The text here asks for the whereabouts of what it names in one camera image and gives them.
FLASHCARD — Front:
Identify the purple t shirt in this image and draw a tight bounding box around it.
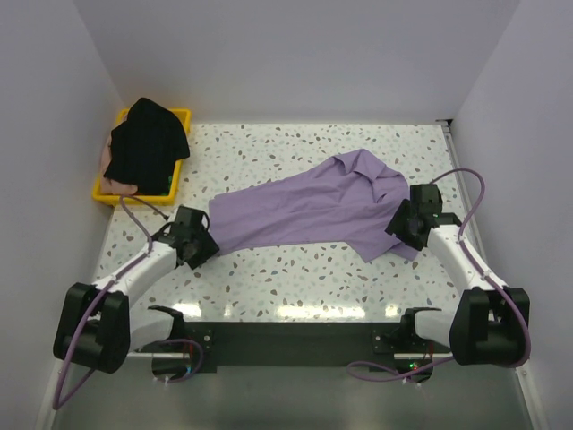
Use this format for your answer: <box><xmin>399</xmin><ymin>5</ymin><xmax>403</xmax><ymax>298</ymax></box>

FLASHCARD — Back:
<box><xmin>209</xmin><ymin>149</ymin><xmax>417</xmax><ymax>262</ymax></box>

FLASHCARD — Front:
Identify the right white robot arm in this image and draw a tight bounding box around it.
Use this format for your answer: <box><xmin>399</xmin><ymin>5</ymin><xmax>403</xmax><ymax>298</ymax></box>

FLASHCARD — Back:
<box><xmin>386</xmin><ymin>184</ymin><xmax>531</xmax><ymax>367</ymax></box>

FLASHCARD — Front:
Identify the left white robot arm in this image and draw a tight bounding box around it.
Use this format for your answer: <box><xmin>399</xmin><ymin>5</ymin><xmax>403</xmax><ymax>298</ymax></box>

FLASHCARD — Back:
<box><xmin>53</xmin><ymin>205</ymin><xmax>219</xmax><ymax>374</ymax></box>

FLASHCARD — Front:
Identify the yellow plastic bin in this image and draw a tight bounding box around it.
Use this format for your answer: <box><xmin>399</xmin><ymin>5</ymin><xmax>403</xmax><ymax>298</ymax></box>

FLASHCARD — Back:
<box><xmin>91</xmin><ymin>108</ymin><xmax>192</xmax><ymax>207</ymax></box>

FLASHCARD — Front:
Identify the pink t shirt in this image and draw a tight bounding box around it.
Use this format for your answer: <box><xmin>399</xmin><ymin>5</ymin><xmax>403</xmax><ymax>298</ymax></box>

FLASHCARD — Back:
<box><xmin>99</xmin><ymin>138</ymin><xmax>138</xmax><ymax>195</ymax></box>

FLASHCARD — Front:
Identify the black t shirt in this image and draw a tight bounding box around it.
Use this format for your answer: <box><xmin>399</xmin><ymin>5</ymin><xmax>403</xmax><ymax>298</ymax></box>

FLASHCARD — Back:
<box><xmin>104</xmin><ymin>98</ymin><xmax>190</xmax><ymax>195</ymax></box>

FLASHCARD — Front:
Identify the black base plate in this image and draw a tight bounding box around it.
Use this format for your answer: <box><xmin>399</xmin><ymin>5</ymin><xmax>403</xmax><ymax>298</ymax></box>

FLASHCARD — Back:
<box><xmin>182</xmin><ymin>322</ymin><xmax>449</xmax><ymax>373</ymax></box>

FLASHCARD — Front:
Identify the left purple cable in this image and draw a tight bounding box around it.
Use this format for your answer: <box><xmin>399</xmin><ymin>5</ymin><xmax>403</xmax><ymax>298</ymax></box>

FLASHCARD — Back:
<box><xmin>51</xmin><ymin>194</ymin><xmax>171</xmax><ymax>411</ymax></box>

